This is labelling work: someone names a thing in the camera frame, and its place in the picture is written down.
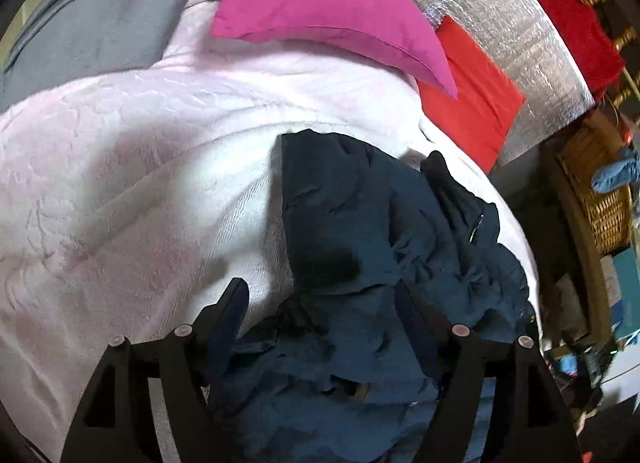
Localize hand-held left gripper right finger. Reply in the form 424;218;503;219
393;281;583;463

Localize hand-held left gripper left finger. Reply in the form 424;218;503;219
60;277;250;463

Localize dark navy jacket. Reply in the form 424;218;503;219
210;129;538;463

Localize pale pink blanket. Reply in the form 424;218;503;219
0;0;543;463

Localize wicker basket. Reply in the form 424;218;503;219
547;113;636;256

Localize red pillow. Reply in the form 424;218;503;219
416;16;527;174

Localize blue cloth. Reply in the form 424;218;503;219
591;145;640;194

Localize silver foil insulation mat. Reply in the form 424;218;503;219
350;0;598;174

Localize magenta pillow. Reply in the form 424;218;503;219
210;0;459;100

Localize grey cloth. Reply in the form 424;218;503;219
0;0;221;114

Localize red cloth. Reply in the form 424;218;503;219
487;0;626;102

